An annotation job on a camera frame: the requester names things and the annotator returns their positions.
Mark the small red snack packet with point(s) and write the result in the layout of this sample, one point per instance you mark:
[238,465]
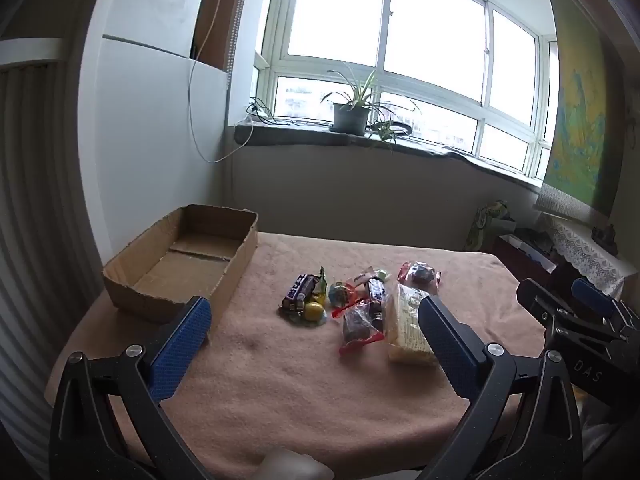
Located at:
[420,273]

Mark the pink candy packet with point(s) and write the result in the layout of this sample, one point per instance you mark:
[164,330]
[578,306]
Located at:
[361,278]

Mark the white ribbed panel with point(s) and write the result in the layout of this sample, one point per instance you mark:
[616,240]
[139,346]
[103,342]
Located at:
[30,210]

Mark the brown cardboard box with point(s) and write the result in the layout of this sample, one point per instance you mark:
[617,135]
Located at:
[195,265]

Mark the red dark snack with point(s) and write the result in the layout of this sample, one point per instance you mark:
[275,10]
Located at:
[356,327]

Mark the wooden shelf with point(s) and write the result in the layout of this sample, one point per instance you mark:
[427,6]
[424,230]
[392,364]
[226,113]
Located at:
[215,20]

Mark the potted spider plant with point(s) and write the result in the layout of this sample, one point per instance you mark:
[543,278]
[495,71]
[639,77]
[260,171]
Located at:
[350,119]

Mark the yellow ball candy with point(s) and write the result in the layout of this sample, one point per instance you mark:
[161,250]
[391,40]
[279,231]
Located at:
[313,311]

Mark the grey windowsill cover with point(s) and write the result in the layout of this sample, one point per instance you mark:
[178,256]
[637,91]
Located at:
[300,135]

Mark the white framed window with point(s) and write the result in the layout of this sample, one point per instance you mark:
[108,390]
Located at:
[340,5]

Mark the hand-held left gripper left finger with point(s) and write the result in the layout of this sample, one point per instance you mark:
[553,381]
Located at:
[182,345]

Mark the dark figurine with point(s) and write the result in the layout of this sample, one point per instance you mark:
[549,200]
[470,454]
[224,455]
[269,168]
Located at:
[603,238]

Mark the green printed bag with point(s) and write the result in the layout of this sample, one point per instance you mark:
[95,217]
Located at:
[487,220]

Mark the pink blanket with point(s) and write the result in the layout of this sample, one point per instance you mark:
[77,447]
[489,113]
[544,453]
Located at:
[275,385]

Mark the dark brown chocolate bar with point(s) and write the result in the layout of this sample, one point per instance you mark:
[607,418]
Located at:
[376,297]

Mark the person's left hand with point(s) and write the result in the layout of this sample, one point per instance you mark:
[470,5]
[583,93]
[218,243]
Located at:
[295,466]

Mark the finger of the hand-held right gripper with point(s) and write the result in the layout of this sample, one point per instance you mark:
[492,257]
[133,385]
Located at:
[535,300]
[592,297]

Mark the white cabinet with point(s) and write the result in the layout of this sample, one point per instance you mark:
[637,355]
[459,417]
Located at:
[145,135]

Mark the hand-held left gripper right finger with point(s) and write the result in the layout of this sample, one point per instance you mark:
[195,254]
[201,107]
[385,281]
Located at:
[450,350]

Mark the purple chocolate bar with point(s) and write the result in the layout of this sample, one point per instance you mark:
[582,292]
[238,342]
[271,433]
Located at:
[299,290]

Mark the green yellow wall map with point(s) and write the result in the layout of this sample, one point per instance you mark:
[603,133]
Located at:
[580,110]

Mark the white lace cloth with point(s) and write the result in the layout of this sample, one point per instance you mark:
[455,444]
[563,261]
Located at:
[585,255]

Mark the dark red box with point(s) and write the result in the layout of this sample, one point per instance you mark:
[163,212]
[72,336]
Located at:
[515,255]

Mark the colourful orange wrapper candy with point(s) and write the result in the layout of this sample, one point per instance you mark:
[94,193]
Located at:
[340,294]

